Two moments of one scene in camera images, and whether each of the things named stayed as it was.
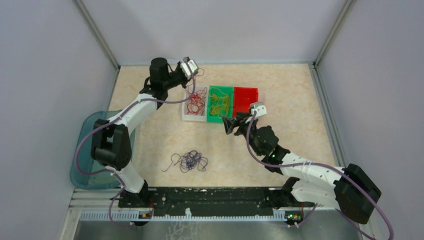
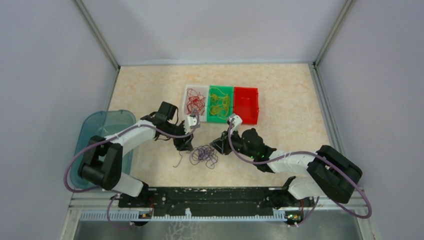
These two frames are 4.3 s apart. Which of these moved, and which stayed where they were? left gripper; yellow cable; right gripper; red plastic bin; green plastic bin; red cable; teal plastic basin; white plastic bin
Moved: left gripper; right gripper
Stayed: white plastic bin; red cable; red plastic bin; teal plastic basin; yellow cable; green plastic bin
